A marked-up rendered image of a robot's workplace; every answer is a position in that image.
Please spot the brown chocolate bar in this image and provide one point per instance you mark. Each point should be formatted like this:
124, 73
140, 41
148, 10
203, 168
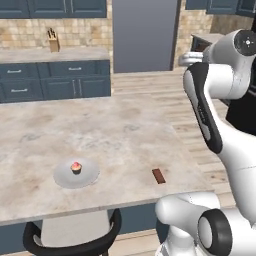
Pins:
159, 176

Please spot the pink frosted cupcake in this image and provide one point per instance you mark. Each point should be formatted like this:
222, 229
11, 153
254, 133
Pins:
76, 167

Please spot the grey fridge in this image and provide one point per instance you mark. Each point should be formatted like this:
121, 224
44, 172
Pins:
145, 35

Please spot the blue base cabinets run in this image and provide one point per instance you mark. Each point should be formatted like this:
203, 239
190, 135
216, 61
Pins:
60, 81

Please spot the black stool with grey seat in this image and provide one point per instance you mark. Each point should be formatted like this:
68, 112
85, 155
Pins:
71, 230

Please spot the blue wall cabinets run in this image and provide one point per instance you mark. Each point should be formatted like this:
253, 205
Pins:
50, 8

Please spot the blue wall cabinets by fridge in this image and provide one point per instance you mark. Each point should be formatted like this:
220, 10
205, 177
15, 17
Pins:
223, 6

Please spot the black appliance front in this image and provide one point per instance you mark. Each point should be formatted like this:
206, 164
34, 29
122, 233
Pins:
243, 113

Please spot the grey round plate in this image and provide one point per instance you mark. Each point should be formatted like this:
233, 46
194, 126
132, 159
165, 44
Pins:
85, 178

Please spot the dark cabinet with grey top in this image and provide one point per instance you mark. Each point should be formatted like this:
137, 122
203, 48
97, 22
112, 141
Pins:
200, 41

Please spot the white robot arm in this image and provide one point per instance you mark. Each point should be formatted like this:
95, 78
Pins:
240, 160

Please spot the blue island base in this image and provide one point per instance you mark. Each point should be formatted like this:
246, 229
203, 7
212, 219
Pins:
140, 218

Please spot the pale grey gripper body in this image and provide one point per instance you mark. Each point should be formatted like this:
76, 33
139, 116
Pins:
190, 59

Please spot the wooden knife block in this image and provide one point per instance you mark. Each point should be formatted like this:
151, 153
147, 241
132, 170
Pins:
53, 41

